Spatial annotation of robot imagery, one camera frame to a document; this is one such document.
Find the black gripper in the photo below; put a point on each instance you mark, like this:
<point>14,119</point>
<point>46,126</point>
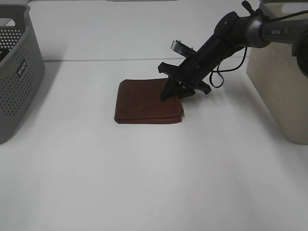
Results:
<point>187,77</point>

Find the brown towel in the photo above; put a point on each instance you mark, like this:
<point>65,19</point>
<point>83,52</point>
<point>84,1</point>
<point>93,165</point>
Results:
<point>138,102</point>

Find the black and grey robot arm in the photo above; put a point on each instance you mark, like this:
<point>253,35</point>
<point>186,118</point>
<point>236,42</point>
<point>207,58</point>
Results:
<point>232,34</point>

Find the beige basket with grey rim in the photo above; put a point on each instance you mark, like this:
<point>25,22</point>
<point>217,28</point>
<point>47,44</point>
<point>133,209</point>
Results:
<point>279,72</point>

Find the grey perforated plastic basket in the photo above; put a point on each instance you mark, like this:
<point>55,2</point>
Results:
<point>21,67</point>

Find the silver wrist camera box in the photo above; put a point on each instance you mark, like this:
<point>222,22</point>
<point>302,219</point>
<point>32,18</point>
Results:
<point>180,48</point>

